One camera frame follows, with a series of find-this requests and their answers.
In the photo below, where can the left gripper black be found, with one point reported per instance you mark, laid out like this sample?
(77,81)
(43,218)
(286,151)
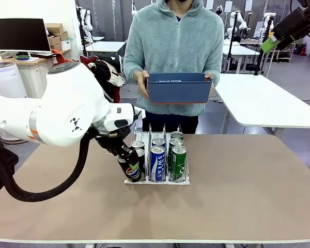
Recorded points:
(116,140)

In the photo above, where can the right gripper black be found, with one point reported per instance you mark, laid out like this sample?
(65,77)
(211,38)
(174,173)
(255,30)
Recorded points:
(307,20)

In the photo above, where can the blue plastic bin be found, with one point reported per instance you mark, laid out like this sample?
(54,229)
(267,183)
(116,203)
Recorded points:
(178,91)

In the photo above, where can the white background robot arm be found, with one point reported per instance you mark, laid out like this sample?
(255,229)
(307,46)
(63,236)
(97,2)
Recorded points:
(267,18)
(233,20)
(87,20)

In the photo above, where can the person's left forearm teal sleeve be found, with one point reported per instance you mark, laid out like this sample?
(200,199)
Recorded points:
(219,75)

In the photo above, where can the person's right forearm teal sleeve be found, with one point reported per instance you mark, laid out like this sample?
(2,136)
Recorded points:
(131,75)

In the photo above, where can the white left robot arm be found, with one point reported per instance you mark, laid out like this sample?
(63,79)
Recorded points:
(67,103)

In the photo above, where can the clear plastic can dispenser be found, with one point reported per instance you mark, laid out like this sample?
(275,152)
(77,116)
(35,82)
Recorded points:
(157,182)

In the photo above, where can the person's left hand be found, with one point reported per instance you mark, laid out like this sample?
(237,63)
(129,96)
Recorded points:
(211,76)

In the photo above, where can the person's right hand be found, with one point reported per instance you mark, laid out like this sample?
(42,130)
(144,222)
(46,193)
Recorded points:
(142,82)

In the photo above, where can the black tripod stand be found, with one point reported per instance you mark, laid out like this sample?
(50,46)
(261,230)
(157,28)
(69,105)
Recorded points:
(261,59)

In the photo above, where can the wooden shelf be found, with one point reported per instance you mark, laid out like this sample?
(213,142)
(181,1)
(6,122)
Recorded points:
(289,55)

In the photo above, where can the blue Pocari Sweat can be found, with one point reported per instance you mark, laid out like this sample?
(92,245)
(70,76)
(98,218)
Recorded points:
(158,141)
(157,165)

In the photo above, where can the white background table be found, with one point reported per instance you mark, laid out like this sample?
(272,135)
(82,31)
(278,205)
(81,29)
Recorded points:
(237,50)
(106,46)

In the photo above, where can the red fire extinguisher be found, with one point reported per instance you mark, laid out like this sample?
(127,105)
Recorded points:
(302,50)

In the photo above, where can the white side table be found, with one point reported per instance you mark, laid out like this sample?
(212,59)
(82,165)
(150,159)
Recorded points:
(268,103)

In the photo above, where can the red and black clothes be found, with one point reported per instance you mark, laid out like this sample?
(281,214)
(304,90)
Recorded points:
(106,75)

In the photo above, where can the person in teal fleece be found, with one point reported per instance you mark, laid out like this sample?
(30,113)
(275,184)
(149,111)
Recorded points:
(175,46)

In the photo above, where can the orange jacket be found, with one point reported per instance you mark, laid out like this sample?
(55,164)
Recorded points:
(58,58)

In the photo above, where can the white cabinet desk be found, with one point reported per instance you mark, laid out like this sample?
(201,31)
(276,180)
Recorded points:
(33,75)

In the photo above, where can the small white box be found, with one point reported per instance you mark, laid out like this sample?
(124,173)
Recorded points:
(66,45)

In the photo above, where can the brown cardboard box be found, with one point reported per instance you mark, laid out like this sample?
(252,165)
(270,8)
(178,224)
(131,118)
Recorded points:
(54,28)
(57,47)
(63,36)
(53,40)

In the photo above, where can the green dish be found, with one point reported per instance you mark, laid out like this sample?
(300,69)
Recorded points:
(22,57)

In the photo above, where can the white air purifier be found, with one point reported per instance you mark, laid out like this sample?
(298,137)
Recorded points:
(5,80)

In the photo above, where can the black computer monitor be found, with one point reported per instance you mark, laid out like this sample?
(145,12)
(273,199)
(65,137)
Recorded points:
(20,34)

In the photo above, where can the white wall paper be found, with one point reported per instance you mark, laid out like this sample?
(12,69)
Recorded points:
(228,7)
(210,4)
(248,5)

